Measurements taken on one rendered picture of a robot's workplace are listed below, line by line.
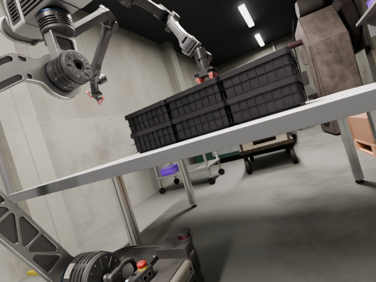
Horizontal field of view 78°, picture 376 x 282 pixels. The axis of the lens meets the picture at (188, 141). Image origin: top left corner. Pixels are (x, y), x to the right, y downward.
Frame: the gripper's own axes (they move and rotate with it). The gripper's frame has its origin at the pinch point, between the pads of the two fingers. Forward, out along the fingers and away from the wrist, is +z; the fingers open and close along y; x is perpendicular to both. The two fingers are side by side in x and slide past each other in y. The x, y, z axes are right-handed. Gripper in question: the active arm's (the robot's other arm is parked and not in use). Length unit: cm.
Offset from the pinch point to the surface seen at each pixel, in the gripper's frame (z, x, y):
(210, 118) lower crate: 13.7, 7.4, 0.7
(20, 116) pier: -38, 0, 177
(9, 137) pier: -21, 14, 176
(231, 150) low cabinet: 72, -309, 121
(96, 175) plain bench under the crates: 22, 56, 25
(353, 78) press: 9, -349, -91
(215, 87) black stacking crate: 1.1, 7.3, -5.8
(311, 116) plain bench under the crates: 21, 49, -41
